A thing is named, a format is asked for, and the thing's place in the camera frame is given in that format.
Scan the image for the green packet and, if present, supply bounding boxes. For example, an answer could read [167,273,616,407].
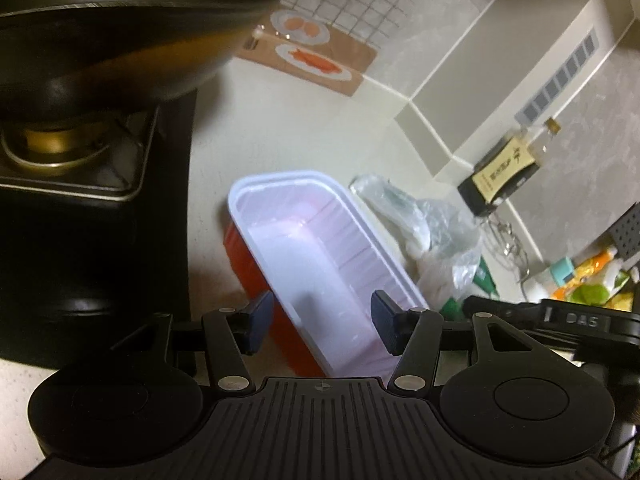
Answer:
[439,254,500,322]

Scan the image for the dark perforated metal rack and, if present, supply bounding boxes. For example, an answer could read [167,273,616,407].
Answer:
[610,204,640,262]

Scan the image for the red and white plastic tray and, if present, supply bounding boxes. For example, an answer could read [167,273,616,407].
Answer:
[222,170,432,379]

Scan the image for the black wok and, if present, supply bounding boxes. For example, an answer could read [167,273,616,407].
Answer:
[0,0,284,124]

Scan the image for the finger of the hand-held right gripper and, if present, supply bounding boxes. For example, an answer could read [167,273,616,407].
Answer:
[462,295,547,332]

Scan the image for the yellow and green snack packets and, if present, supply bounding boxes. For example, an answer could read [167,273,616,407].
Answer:
[549,247,640,313]

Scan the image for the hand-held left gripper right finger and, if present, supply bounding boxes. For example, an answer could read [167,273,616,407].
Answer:
[370,289,556,395]

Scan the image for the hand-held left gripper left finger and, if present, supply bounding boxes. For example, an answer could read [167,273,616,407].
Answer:
[112,290,276,394]

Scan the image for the metal wire whisk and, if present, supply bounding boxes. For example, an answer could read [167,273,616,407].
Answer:
[481,218,535,287]

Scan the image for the grey wall vent grille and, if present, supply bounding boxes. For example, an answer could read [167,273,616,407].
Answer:
[514,27,600,127]

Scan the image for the glass bottle with dark label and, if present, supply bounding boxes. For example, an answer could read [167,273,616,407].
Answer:
[457,117,562,219]

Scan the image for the clear crumpled plastic bag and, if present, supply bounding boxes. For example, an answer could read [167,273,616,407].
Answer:
[349,173,485,312]

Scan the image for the black gas stove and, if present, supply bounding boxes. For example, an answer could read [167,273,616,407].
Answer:
[0,89,197,370]

